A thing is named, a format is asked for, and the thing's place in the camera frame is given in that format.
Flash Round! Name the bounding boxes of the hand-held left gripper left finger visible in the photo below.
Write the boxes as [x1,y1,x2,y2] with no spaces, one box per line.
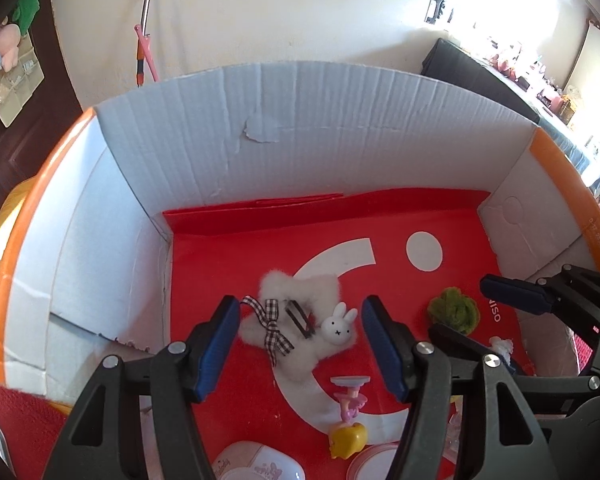
[42,295,242,480]

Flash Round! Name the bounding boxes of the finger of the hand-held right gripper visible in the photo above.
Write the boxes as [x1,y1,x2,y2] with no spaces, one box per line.
[428,323,600,402]
[480,265,600,333]

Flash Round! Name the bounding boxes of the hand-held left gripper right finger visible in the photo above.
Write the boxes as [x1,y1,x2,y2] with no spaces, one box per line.
[361,295,563,480]

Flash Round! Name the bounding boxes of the small green fuzzy ball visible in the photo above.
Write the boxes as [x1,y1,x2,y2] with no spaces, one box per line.
[427,286,481,335]

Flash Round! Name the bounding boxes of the pink and yellow doll toy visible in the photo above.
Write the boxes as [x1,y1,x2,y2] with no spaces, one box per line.
[329,375,372,460]

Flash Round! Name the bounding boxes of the white plush rabbit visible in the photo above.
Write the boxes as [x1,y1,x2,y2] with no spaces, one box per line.
[238,270,358,376]

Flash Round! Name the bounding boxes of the orange and white cardboard box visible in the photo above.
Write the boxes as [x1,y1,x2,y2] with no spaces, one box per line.
[0,60,600,411]

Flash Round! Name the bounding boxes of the black and white plush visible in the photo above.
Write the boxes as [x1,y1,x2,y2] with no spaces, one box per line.
[489,337,515,362]

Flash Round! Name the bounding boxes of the white round device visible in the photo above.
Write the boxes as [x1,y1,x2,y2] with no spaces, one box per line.
[212,440,306,480]

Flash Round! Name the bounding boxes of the red knitted mat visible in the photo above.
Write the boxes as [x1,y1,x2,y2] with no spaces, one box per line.
[0,350,81,480]

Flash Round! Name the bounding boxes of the blue cloth covered table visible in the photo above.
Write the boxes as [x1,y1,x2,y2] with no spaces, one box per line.
[420,37,593,181]

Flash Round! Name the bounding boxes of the dark brown door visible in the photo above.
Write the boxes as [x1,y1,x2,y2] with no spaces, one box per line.
[0,0,86,226]

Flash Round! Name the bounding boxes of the pink stick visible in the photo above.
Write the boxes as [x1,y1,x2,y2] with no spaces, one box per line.
[134,24,157,82]

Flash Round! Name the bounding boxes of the orange and grey broom stick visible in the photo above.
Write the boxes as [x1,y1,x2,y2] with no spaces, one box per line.
[132,0,160,88]

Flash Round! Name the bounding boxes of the green plush toy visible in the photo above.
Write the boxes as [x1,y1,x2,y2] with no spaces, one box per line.
[11,0,41,34]

